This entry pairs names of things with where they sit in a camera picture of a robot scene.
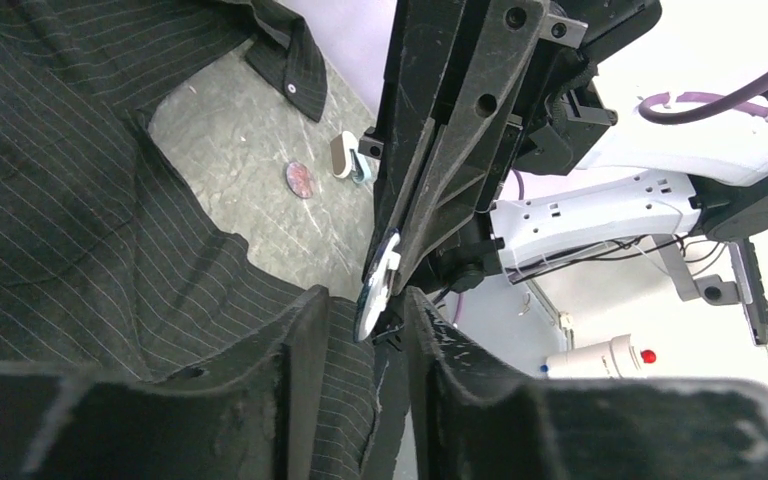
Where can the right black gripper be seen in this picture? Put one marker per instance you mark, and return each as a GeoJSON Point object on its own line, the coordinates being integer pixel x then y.
{"type": "Point", "coordinates": [455, 71]}

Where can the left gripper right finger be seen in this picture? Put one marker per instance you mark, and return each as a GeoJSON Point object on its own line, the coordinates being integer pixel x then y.
{"type": "Point", "coordinates": [476, 417]}

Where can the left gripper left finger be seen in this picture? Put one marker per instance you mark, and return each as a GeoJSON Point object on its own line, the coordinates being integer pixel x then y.
{"type": "Point", "coordinates": [249, 412]}

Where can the white round badge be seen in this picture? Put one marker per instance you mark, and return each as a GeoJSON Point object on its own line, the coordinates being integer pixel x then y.
{"type": "Point", "coordinates": [377, 285]}

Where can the black pinstriped shirt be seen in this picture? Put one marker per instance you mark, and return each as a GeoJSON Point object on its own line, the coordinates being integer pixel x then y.
{"type": "Point", "coordinates": [107, 258]}

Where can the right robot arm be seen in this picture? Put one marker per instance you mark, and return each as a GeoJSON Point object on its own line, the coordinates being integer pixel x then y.
{"type": "Point", "coordinates": [536, 234]}

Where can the red round brooch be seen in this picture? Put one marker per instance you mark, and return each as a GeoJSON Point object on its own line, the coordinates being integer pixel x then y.
{"type": "Point", "coordinates": [299, 180]}

